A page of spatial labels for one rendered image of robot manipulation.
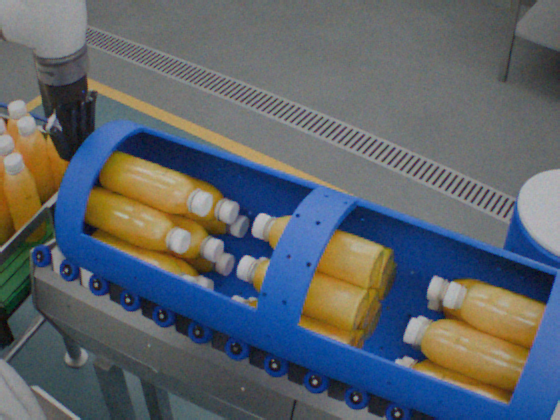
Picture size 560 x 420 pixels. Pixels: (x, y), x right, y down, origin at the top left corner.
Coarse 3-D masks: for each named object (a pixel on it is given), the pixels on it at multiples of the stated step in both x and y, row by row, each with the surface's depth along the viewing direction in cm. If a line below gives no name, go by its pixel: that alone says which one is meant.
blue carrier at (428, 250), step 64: (128, 128) 134; (64, 192) 128; (256, 192) 142; (320, 192) 122; (128, 256) 125; (256, 256) 145; (320, 256) 114; (448, 256) 129; (512, 256) 113; (256, 320) 117; (384, 320) 135; (384, 384) 112; (448, 384) 106
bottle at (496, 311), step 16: (464, 288) 113; (480, 288) 112; (496, 288) 112; (464, 304) 112; (480, 304) 110; (496, 304) 109; (512, 304) 109; (528, 304) 109; (544, 304) 110; (480, 320) 110; (496, 320) 109; (512, 320) 108; (528, 320) 108; (512, 336) 109; (528, 336) 108
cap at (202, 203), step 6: (204, 192) 130; (198, 198) 128; (204, 198) 128; (210, 198) 130; (192, 204) 129; (198, 204) 128; (204, 204) 129; (210, 204) 131; (192, 210) 129; (198, 210) 128; (204, 210) 130; (204, 216) 130
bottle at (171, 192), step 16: (112, 160) 133; (128, 160) 133; (144, 160) 133; (112, 176) 132; (128, 176) 131; (144, 176) 130; (160, 176) 130; (176, 176) 130; (128, 192) 132; (144, 192) 130; (160, 192) 129; (176, 192) 128; (192, 192) 130; (160, 208) 131; (176, 208) 129
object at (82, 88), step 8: (80, 80) 122; (48, 88) 121; (56, 88) 120; (64, 88) 120; (72, 88) 121; (80, 88) 122; (48, 96) 123; (56, 96) 121; (64, 96) 121; (72, 96) 122; (80, 96) 123; (56, 104) 123; (64, 104) 124; (72, 104) 126; (56, 112) 123; (64, 112) 125; (64, 120) 126
